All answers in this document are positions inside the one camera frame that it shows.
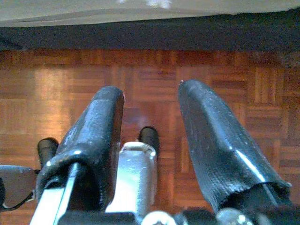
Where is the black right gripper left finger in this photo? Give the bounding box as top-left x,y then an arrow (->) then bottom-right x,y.
29,86 -> 124,225

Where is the bed with grey floral sheet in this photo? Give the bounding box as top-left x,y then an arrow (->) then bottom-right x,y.
0,0 -> 300,51

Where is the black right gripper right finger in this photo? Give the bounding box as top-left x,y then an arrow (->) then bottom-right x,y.
178,79 -> 293,211

